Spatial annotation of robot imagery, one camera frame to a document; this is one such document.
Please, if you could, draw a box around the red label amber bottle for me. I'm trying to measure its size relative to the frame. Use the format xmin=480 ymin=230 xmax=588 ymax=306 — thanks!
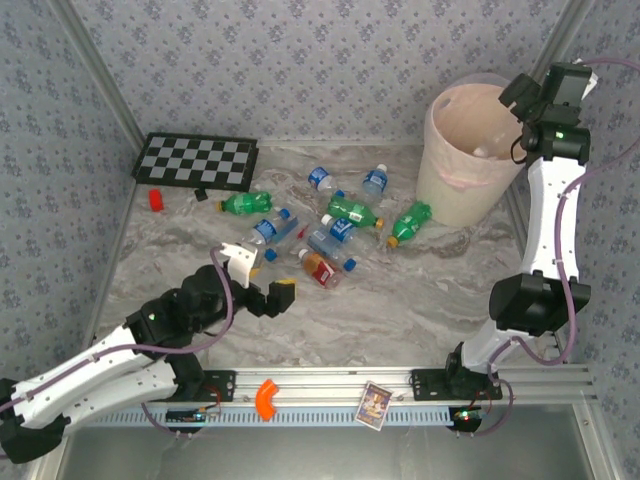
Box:
xmin=298 ymin=248 xmax=346 ymax=290

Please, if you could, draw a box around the clear bottle with red print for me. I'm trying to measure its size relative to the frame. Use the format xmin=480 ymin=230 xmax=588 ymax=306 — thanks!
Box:
xmin=264 ymin=215 xmax=309 ymax=263

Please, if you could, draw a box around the blue tinted clear bottle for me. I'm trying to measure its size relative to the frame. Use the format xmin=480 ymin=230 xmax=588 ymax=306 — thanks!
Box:
xmin=306 ymin=229 xmax=358 ymax=273

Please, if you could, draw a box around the green plastic soda bottle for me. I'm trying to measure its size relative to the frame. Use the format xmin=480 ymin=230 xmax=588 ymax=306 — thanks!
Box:
xmin=215 ymin=191 xmax=274 ymax=215
xmin=386 ymin=200 xmax=434 ymax=250
xmin=327 ymin=195 xmax=386 ymax=230

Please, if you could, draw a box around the blue label white cap bottle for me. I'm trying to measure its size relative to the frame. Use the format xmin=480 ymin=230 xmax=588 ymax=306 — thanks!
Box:
xmin=319 ymin=213 xmax=375 ymax=254
xmin=361 ymin=163 xmax=390 ymax=198

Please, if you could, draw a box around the pink round waste bin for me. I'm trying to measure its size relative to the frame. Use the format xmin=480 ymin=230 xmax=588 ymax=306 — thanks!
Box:
xmin=415 ymin=83 xmax=531 ymax=227

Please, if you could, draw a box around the small circuit board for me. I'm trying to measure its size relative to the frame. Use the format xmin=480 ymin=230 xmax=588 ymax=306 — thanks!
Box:
xmin=448 ymin=405 xmax=485 ymax=427
xmin=166 ymin=405 xmax=222 ymax=426

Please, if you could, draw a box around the black grey checkerboard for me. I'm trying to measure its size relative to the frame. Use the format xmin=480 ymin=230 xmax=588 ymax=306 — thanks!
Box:
xmin=130 ymin=132 xmax=261 ymax=194

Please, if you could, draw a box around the playing card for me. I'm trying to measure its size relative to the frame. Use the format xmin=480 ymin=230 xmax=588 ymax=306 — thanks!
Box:
xmin=354 ymin=380 xmax=393 ymax=429

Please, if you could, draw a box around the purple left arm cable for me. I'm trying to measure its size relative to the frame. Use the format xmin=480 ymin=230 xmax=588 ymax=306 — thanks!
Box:
xmin=0 ymin=246 xmax=236 ymax=439

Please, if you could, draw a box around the aluminium frame post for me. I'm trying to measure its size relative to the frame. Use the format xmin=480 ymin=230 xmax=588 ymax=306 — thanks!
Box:
xmin=48 ymin=0 xmax=150 ymax=149
xmin=548 ymin=0 xmax=599 ymax=66

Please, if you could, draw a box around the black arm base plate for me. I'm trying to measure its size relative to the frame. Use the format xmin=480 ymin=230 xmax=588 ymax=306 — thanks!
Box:
xmin=410 ymin=368 xmax=504 ymax=401
xmin=199 ymin=369 xmax=237 ymax=404

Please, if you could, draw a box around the aluminium extrusion rail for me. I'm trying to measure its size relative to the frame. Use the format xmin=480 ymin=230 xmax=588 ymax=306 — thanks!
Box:
xmin=202 ymin=364 xmax=599 ymax=407

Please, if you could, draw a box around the blue grey slotted cable duct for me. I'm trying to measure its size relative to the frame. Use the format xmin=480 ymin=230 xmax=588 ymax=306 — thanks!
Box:
xmin=107 ymin=403 xmax=457 ymax=428

